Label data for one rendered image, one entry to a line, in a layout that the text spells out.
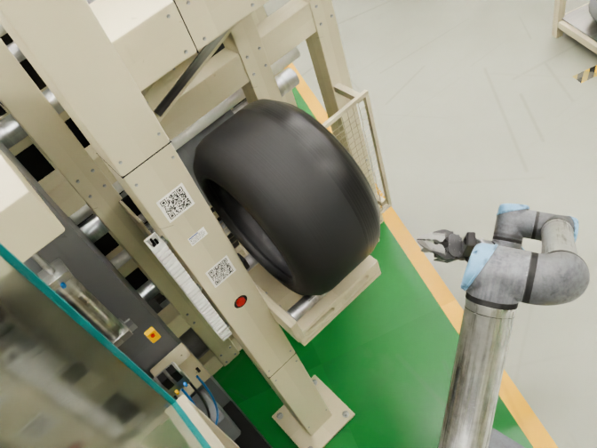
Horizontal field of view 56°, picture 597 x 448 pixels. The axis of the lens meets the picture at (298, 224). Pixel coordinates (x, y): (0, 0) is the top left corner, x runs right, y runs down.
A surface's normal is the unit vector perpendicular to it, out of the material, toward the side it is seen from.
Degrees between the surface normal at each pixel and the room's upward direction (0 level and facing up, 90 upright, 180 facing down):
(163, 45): 90
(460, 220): 0
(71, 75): 90
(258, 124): 0
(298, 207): 49
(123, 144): 90
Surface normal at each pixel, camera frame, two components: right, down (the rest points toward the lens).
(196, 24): 0.63, 0.48
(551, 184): -0.26, -0.61
